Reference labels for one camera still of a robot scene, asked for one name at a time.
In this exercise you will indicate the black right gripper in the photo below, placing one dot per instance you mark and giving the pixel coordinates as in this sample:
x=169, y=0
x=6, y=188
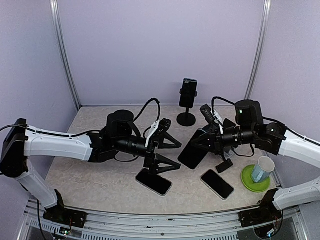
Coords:
x=215, y=144

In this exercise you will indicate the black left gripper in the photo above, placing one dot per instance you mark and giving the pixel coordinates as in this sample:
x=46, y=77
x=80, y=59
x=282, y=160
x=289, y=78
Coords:
x=150, y=162

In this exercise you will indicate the teal-edged black phone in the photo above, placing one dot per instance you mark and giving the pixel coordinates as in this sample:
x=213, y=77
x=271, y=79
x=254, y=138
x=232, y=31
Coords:
x=192, y=156

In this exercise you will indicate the black round-base phone stand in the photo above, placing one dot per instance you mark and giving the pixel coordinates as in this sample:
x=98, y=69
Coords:
x=186, y=119

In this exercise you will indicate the blue-edged black phone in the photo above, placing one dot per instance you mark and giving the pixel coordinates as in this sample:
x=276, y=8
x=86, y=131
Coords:
x=188, y=93

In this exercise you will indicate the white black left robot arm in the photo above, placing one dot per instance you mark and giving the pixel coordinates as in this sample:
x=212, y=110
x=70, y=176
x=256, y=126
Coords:
x=95, y=146

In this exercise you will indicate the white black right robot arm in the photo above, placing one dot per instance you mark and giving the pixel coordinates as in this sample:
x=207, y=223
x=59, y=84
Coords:
x=274, y=138

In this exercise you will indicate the silver folding phone stand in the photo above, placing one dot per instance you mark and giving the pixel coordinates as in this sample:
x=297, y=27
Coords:
x=228, y=153

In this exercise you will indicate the black folding phone stand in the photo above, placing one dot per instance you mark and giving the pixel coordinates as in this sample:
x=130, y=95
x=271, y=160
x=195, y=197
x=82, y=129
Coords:
x=227, y=163

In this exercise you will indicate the clear-case black phone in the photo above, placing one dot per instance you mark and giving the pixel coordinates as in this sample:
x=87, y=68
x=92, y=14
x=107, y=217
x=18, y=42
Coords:
x=154, y=182

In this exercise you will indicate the white-edged black phone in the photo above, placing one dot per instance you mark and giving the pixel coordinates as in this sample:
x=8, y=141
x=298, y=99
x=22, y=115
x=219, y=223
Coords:
x=217, y=184

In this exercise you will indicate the green plate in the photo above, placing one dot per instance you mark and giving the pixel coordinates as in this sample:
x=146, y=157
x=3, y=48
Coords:
x=248, y=182

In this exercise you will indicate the light blue cup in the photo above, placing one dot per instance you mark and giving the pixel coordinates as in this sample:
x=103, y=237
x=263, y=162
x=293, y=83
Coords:
x=264, y=167

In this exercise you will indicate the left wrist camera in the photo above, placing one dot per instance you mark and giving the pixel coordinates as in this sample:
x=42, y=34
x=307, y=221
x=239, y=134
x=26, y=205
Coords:
x=157, y=131

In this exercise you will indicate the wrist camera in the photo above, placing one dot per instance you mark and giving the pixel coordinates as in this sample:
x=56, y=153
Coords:
x=157, y=131
x=212, y=117

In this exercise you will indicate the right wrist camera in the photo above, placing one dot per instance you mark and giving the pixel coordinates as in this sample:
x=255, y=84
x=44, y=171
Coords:
x=212, y=117

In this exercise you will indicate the aluminium front rail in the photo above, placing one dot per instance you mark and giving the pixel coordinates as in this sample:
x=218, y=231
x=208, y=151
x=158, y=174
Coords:
x=102, y=225

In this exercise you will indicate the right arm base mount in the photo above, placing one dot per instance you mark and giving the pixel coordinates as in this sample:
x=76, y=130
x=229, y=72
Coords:
x=258, y=216

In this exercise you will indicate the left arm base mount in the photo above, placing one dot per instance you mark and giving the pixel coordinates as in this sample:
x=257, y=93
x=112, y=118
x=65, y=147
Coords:
x=65, y=216

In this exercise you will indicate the right aluminium frame post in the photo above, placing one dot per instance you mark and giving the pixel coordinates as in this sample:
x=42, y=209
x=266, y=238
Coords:
x=259, y=49

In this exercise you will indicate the aluminium frame post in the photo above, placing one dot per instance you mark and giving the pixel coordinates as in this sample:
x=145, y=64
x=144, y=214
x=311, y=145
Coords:
x=63, y=52
x=259, y=49

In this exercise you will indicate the left aluminium frame post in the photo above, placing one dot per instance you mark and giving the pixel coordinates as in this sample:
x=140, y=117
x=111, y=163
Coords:
x=63, y=52

